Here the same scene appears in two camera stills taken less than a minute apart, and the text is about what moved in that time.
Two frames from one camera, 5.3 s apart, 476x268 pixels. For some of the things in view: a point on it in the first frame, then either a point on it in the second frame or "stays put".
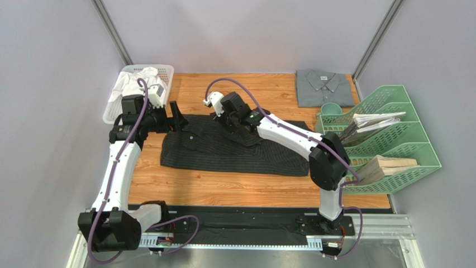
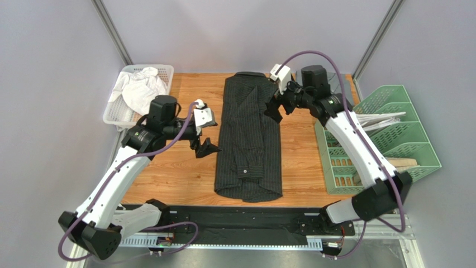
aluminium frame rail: (394, 227) stays put
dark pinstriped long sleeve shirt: (203, 141) to (248, 164)
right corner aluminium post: (374, 45) stays put
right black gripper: (222, 116) to (280, 101)
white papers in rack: (364, 124) stays put
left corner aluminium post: (112, 32) stays put
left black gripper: (179, 121) to (206, 149)
